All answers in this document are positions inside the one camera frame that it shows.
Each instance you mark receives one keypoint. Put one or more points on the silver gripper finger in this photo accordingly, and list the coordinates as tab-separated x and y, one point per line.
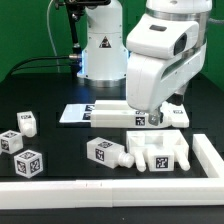
154	119

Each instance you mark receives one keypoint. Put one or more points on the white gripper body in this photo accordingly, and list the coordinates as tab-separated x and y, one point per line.
151	81

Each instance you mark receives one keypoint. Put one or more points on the white chair seat part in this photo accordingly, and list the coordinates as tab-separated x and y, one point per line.
158	150

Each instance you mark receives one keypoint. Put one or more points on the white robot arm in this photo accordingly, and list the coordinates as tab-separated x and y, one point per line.
106	55

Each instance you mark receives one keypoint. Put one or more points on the white chair backrest part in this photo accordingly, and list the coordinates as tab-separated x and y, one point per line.
117	114

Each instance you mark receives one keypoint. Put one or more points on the white L-shaped fence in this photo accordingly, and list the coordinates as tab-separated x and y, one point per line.
126	192

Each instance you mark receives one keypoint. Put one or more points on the flat white tagged plate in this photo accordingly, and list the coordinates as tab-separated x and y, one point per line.
77	113

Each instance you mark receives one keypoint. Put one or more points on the white tagged cube front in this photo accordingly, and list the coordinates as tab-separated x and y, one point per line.
28	163

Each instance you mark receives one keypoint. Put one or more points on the white tagged cube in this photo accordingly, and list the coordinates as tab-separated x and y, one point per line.
11	142
28	163

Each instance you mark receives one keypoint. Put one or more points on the white tagged cube left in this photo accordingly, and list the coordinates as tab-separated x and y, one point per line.
11	142

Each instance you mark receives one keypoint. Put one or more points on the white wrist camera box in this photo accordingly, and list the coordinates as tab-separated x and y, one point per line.
162	39

